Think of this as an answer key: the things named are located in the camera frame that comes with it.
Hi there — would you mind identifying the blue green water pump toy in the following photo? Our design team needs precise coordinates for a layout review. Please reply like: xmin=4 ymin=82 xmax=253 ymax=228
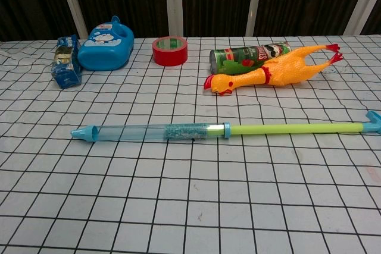
xmin=70 ymin=110 xmax=381 ymax=143

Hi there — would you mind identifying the red tape roll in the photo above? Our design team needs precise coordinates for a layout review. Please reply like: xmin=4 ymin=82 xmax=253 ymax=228
xmin=152 ymin=36 xmax=189 ymax=67

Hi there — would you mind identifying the green chips can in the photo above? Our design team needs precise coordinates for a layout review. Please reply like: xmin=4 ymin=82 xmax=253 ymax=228
xmin=209 ymin=41 xmax=292 ymax=75

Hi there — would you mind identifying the white black grid tablecloth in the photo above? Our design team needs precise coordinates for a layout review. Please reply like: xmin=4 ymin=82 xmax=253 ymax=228
xmin=0 ymin=35 xmax=381 ymax=254

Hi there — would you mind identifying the yellow rubber chicken toy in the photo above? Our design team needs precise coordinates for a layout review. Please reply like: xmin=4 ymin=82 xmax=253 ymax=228
xmin=203 ymin=43 xmax=343 ymax=97

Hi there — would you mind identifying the blue cartoon plastic bottle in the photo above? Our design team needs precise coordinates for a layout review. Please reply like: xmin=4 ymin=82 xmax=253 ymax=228
xmin=77 ymin=15 xmax=135 ymax=72

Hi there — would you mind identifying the blue cardboard box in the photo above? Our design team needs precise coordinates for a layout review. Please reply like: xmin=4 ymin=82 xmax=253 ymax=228
xmin=50 ymin=34 xmax=83 ymax=90

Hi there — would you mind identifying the white metal post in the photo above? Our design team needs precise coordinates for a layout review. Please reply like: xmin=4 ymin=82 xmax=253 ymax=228
xmin=164 ymin=0 xmax=184 ymax=37
xmin=343 ymin=0 xmax=381 ymax=36
xmin=245 ymin=0 xmax=266 ymax=37
xmin=55 ymin=0 xmax=89 ymax=40

